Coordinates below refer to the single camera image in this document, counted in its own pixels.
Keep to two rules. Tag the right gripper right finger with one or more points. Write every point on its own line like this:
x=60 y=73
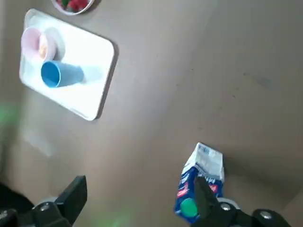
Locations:
x=213 y=215

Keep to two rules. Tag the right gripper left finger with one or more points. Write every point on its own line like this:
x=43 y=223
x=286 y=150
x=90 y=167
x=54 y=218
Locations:
x=64 y=208

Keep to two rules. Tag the blue white milk carton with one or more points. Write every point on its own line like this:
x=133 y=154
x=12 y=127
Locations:
x=201 y=160

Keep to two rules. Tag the white rectangular tray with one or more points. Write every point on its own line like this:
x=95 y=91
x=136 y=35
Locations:
x=78 y=99

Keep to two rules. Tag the blue cup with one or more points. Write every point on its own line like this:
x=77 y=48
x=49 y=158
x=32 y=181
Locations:
x=68 y=74

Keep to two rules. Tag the white round plate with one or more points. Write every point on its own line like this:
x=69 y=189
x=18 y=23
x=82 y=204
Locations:
x=71 y=13

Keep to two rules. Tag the red strawberry pile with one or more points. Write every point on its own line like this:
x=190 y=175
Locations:
x=75 y=3

